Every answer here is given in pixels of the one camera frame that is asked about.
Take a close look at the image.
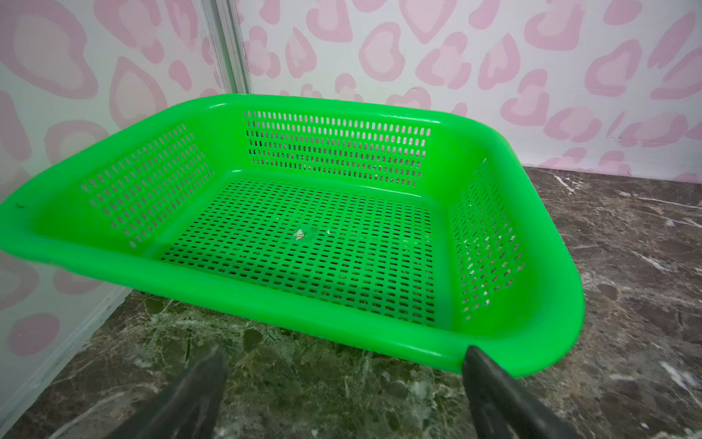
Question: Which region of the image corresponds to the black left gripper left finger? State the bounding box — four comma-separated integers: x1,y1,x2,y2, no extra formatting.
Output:
109,347,228,438

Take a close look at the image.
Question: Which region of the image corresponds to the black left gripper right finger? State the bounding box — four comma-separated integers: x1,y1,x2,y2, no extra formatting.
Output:
462,346,581,438

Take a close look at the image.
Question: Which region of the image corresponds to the green plastic basket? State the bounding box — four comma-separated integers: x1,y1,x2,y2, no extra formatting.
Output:
1,94,585,377

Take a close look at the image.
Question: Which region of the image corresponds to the aluminium frame corner post left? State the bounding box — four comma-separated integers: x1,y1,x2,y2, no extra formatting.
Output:
201,0,253,94

